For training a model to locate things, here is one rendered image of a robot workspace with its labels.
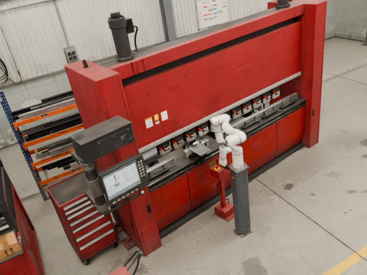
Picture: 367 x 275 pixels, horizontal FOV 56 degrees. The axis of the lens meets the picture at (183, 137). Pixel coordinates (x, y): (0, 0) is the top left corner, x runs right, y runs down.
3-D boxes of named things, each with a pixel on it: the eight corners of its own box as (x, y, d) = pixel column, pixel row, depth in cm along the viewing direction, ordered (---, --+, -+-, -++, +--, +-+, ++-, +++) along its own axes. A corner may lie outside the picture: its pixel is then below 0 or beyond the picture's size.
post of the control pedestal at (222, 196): (223, 208, 459) (220, 175, 432) (220, 206, 463) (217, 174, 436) (226, 205, 462) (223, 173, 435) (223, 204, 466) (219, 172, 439)
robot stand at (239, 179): (253, 232, 431) (249, 167, 382) (241, 238, 425) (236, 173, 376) (244, 223, 446) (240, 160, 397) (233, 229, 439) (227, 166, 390)
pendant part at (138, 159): (110, 207, 318) (100, 176, 300) (104, 202, 326) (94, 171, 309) (149, 184, 340) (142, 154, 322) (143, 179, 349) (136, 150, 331)
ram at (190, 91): (132, 157, 386) (116, 91, 347) (129, 154, 392) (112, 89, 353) (301, 75, 526) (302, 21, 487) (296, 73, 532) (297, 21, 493)
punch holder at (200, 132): (199, 136, 438) (197, 125, 430) (195, 134, 445) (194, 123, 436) (208, 132, 445) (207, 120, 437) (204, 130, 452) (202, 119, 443)
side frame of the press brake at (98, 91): (145, 257, 421) (95, 81, 308) (114, 222, 483) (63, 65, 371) (162, 246, 432) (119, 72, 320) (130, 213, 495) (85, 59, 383)
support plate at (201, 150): (200, 156, 417) (200, 155, 417) (187, 148, 437) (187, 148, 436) (212, 150, 426) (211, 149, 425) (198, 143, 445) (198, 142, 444)
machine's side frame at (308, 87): (309, 148, 572) (316, 4, 459) (270, 132, 635) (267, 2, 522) (318, 142, 584) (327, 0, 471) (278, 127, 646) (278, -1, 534)
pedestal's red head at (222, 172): (219, 180, 425) (218, 168, 416) (209, 175, 436) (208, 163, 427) (230, 172, 436) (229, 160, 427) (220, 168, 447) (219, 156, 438)
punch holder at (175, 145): (174, 149, 420) (172, 138, 412) (170, 147, 426) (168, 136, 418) (184, 144, 427) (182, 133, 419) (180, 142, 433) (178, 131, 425)
